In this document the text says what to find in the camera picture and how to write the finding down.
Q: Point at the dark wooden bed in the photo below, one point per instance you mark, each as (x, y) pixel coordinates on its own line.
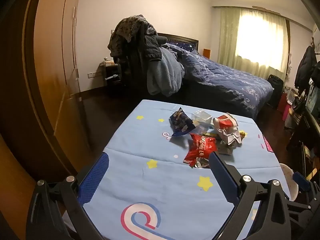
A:
(185, 41)

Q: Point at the pink storage bin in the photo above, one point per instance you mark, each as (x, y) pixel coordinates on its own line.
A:
(287, 112)

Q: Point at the light blue fleece blanket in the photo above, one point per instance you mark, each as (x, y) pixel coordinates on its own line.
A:
(165, 75)

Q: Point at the light blue printed tablecloth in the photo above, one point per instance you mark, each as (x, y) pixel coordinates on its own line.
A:
(150, 140)

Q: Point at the dark blue snack packet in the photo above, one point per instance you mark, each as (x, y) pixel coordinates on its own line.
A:
(180, 122)

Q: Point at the black suitcase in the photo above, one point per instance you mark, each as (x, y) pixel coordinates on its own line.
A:
(275, 90)

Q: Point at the dark blue patterned quilt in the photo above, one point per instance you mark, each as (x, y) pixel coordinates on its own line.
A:
(225, 80)

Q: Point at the red snack packet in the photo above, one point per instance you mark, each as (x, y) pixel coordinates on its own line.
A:
(200, 148)

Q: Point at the wooden wardrobe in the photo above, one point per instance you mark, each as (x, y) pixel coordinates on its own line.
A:
(45, 67)

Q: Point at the hanging dark coats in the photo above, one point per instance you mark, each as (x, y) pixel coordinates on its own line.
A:
(305, 67)

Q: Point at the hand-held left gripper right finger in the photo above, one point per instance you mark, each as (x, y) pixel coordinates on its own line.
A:
(222, 177)

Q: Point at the wall socket plate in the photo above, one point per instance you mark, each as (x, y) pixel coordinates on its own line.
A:
(91, 74)

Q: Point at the gold foil wrapper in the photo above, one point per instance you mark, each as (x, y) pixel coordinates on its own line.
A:
(242, 134)

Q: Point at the red and white paper carton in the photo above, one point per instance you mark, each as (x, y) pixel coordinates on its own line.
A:
(225, 127)

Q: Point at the dark desk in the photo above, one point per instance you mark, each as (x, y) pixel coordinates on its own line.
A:
(307, 135)

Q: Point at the clear plastic wrapper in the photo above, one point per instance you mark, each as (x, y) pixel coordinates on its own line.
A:
(202, 117)

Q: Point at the grey wrapper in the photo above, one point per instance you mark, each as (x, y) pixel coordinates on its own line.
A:
(225, 149)

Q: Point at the dark nightstand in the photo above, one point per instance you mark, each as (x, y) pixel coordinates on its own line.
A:
(111, 72)

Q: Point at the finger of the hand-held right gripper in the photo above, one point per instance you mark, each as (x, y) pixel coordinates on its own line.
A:
(301, 181)

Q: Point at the pale green curtain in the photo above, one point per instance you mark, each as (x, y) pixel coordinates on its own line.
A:
(230, 37)

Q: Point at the black chair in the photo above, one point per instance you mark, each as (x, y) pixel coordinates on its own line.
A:
(132, 67)

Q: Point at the grey patterned garment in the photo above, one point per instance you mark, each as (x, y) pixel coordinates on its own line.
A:
(127, 30)

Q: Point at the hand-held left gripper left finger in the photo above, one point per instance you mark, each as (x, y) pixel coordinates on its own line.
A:
(95, 177)

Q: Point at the orange wooden panel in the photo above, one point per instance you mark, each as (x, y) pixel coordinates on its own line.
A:
(206, 53)

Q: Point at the black puffer jacket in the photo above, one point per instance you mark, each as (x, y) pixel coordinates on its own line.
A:
(151, 46)

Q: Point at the white speckled bowl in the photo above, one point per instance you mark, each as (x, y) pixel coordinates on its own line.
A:
(287, 177)

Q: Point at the red box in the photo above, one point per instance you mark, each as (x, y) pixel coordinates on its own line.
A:
(282, 101)

